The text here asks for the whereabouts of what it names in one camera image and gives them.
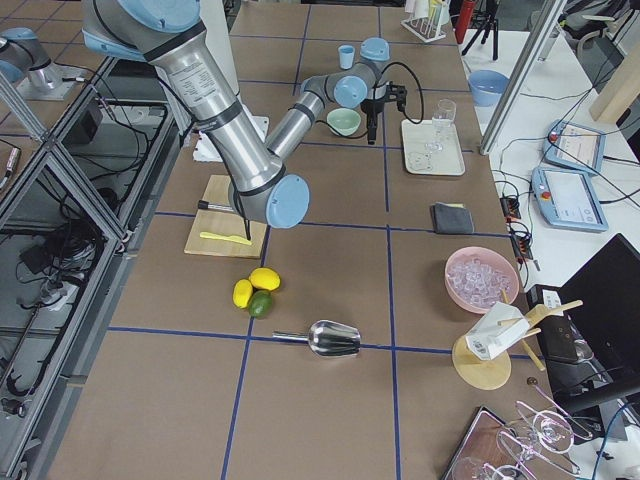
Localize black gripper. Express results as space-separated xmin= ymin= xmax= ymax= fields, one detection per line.
xmin=360 ymin=82 xmax=405 ymax=145

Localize green ceramic bowl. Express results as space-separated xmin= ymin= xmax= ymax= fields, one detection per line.
xmin=326 ymin=107 xmax=361 ymax=137

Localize small blue cup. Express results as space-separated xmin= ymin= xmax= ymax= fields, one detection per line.
xmin=338 ymin=44 xmax=355 ymax=70

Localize metal ice scoop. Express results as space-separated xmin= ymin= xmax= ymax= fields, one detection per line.
xmin=272 ymin=319 xmax=361 ymax=357

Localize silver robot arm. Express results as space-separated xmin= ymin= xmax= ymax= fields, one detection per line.
xmin=82 ymin=1 xmax=390 ymax=229
xmin=1 ymin=27 xmax=73 ymax=101

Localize blue bowl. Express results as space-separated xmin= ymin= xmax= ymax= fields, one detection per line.
xmin=468 ymin=70 xmax=509 ymax=107

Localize pink bowl with ice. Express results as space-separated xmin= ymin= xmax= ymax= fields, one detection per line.
xmin=444 ymin=246 xmax=520 ymax=313

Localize cream plastic tray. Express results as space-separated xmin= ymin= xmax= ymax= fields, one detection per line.
xmin=401 ymin=120 xmax=465 ymax=176

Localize clear wine glass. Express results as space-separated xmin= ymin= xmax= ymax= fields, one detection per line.
xmin=426 ymin=99 xmax=457 ymax=154

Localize red cylinder bottle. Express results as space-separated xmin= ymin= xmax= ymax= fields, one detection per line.
xmin=451 ymin=0 xmax=476 ymax=45

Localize black tripod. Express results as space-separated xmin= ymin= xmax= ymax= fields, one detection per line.
xmin=461 ymin=0 xmax=501 ymax=61

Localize wooden cutting board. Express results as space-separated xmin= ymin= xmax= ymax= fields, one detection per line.
xmin=183 ymin=173 xmax=269 ymax=260

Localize yellow plastic knife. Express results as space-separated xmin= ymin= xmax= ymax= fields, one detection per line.
xmin=199 ymin=231 xmax=253 ymax=246

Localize yellow lemon upper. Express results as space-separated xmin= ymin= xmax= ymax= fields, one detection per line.
xmin=249 ymin=267 xmax=281 ymax=291

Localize yellow lemon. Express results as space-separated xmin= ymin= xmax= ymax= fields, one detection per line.
xmin=249 ymin=267 xmax=281 ymax=291
xmin=232 ymin=279 xmax=254 ymax=309

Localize upper teach pendant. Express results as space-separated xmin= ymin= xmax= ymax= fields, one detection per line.
xmin=542 ymin=120 xmax=606 ymax=176

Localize teach pendant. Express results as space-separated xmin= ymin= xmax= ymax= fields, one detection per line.
xmin=531 ymin=167 xmax=609 ymax=233
xmin=542 ymin=120 xmax=606 ymax=176

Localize lower teach pendant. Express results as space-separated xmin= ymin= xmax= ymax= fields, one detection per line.
xmin=531 ymin=167 xmax=609 ymax=233

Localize yellow lemon left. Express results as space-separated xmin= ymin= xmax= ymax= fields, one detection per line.
xmin=232 ymin=279 xmax=254 ymax=309

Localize green lime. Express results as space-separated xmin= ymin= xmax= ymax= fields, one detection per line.
xmin=247 ymin=290 xmax=273 ymax=318

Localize white carton box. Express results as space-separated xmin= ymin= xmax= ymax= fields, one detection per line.
xmin=464 ymin=302 xmax=530 ymax=360

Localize wooden mug tree stand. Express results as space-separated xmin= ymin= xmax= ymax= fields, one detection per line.
xmin=452 ymin=300 xmax=583 ymax=390

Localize black laptop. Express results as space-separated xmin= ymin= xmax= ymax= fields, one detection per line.
xmin=539 ymin=233 xmax=639 ymax=413

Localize dark metal tray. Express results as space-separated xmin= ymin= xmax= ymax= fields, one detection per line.
xmin=440 ymin=406 xmax=511 ymax=480

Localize upturned wine glasses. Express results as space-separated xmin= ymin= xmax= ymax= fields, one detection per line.
xmin=453 ymin=401 xmax=593 ymax=479

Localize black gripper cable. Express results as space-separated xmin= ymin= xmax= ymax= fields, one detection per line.
xmin=380 ymin=61 xmax=427 ymax=126

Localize white wire cup rack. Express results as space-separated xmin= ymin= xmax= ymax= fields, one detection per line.
xmin=401 ymin=0 xmax=450 ymax=43

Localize black handled knife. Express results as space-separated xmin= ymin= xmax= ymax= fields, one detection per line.
xmin=197 ymin=200 xmax=234 ymax=212

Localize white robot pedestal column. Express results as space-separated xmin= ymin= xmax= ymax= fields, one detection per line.
xmin=191 ymin=0 xmax=271 ymax=165

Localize aluminium frame post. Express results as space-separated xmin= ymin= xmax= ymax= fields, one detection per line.
xmin=479 ymin=0 xmax=567 ymax=155

